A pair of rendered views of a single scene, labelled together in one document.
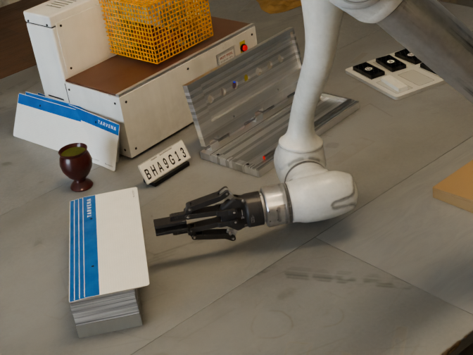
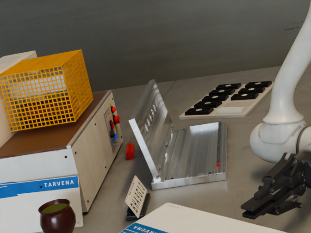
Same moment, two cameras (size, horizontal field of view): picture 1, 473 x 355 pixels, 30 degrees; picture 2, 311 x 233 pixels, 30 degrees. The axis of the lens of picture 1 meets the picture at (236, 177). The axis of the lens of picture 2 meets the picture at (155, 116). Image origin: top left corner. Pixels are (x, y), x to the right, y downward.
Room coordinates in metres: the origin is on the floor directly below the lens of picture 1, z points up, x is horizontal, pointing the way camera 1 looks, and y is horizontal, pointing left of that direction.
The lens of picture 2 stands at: (0.85, 0.92, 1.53)
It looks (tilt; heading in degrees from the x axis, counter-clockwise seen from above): 16 degrees down; 324
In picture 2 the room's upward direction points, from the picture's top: 12 degrees counter-clockwise
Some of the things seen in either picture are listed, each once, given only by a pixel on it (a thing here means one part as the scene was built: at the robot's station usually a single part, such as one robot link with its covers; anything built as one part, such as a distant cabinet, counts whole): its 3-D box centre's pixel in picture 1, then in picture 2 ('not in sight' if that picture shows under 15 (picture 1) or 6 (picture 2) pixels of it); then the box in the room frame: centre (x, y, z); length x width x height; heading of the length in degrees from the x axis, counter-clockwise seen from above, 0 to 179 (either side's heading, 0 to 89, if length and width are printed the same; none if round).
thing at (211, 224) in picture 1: (212, 222); (283, 194); (1.63, 0.07, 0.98); 0.11 x 0.04 x 0.01; 95
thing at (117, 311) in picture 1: (103, 258); not in sight; (1.61, 0.31, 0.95); 0.40 x 0.13 x 0.09; 5
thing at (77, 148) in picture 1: (77, 167); (59, 226); (2.03, 0.40, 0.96); 0.09 x 0.09 x 0.11
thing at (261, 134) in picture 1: (281, 126); (192, 150); (2.16, -0.14, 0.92); 0.44 x 0.21 x 0.04; 134
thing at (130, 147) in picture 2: not in sight; (130, 146); (2.42, -0.09, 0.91); 0.18 x 0.03 x 0.03; 142
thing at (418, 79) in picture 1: (424, 65); (230, 100); (2.46, -0.61, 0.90); 0.40 x 0.27 x 0.01; 113
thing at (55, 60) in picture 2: (156, 16); (46, 88); (2.42, 0.16, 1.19); 0.23 x 0.20 x 0.17; 134
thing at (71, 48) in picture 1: (167, 36); (42, 116); (2.53, 0.14, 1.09); 0.75 x 0.40 x 0.38; 134
